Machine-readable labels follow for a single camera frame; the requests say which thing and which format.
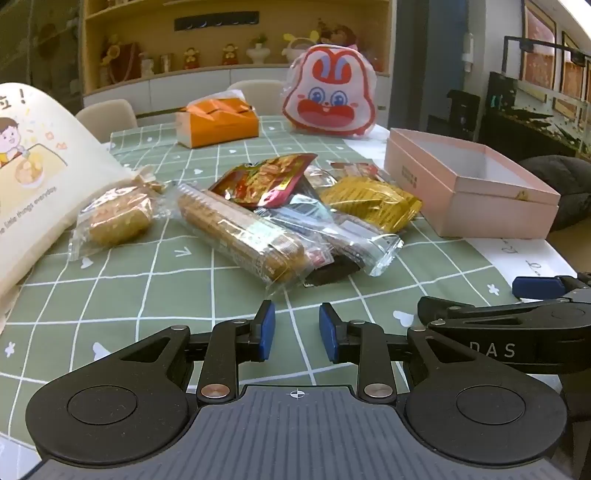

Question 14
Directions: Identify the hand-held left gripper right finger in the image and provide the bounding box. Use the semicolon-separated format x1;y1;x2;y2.
318;302;481;407

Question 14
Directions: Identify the red spicy snack bag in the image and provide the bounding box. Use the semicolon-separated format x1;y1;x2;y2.
209;153;319;212

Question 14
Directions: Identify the white yellow bunny basket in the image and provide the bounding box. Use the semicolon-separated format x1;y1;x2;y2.
283;30;321;63

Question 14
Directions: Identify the wooden shelf cabinet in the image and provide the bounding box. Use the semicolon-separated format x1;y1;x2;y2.
78;0;398;121

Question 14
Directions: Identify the round cake clear packet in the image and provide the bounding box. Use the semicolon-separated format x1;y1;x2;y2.
68;172;167;263

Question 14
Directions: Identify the orange paper box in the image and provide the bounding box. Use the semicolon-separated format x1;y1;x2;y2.
175;98;260;149

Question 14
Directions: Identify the dark chocolate packet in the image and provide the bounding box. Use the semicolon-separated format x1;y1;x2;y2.
302;256;363;288

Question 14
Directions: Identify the pink cardboard box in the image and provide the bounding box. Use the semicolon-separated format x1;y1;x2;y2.
384;128;561;240

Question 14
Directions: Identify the silver blue packet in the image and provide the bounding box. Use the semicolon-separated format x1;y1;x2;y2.
256;194;402;278

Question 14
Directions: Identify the brown plush toy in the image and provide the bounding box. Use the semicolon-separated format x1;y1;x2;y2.
321;21;384;72

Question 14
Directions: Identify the rabbit face bag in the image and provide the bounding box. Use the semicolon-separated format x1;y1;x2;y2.
281;44;379;138

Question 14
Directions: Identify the red vase with beads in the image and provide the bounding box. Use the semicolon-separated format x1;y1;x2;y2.
99;34;141;86

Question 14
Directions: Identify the black framed fish tank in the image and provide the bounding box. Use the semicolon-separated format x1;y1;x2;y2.
487;37;591;158

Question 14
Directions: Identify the long biscuit clear packet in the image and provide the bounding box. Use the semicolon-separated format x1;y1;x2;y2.
168;182;333;296

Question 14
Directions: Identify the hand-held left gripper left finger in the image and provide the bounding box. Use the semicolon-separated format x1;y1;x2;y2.
115;300;277;407

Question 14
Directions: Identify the black appliance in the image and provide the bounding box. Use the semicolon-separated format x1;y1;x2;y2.
427;90;481;141

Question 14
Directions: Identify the small clear orange packet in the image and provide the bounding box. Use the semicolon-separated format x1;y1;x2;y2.
330;161;393;184

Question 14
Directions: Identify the golden yellow snack packet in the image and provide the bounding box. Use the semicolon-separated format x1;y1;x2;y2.
320;178;423;234

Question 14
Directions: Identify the cream cartoon tote bag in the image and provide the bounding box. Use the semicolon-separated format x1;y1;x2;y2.
0;82;139;333

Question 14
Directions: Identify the beige chair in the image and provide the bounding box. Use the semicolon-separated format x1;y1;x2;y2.
226;79;289;116
74;98;139;141

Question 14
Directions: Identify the white vase with plant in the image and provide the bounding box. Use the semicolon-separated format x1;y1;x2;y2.
247;34;271;63

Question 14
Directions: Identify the dark glass panel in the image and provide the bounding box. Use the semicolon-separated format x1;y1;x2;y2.
0;0;84;100

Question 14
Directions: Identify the dark cushion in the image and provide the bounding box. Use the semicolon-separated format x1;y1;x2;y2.
522;156;591;232

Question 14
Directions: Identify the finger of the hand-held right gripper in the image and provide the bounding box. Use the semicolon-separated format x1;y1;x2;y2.
417;296;522;330
512;273;591;301

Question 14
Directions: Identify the green checked tablecloth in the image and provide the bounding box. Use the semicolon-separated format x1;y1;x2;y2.
0;114;555;444

